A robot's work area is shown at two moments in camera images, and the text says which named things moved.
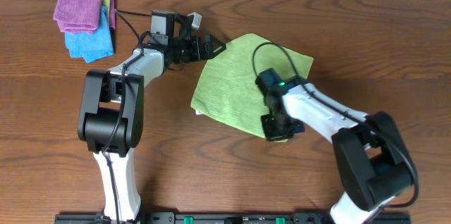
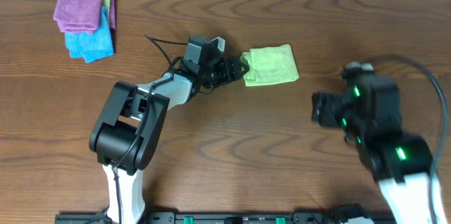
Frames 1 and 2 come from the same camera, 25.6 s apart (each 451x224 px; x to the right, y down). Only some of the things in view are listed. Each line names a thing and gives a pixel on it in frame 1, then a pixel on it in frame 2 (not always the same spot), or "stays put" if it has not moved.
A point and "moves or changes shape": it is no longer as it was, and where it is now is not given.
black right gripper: x=276 y=129 to x=320 y=109
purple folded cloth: x=80 y=10 stays put
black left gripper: x=206 y=48 to x=229 y=70
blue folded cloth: x=92 y=46 stays put
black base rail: x=228 y=218 stays put
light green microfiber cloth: x=227 y=91 moves or changes shape
